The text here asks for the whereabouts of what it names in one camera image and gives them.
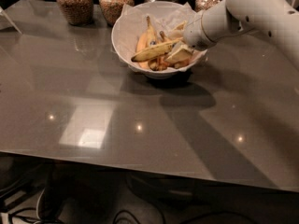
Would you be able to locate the white sheet at left edge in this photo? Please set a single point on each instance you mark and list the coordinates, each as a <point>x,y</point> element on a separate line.
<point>6,23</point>

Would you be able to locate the long yellow banana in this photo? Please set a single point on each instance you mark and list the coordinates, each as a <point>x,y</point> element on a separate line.
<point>154,51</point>

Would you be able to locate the yellow banana at left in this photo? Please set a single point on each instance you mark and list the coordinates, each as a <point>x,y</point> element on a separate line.
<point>147,39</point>

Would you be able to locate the glass jar of grains leftmost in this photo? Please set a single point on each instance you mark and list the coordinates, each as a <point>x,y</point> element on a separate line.
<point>77,12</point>

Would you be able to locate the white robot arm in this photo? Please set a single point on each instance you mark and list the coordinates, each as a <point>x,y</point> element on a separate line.
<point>277,19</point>

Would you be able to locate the orange banana bunch in bowl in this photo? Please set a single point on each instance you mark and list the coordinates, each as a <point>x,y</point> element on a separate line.
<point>160,64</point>

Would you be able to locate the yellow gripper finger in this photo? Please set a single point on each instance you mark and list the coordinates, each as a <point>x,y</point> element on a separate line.
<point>177,32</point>
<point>181,52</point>

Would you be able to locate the white bowl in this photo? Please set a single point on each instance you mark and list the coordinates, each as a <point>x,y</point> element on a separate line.
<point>124,47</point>

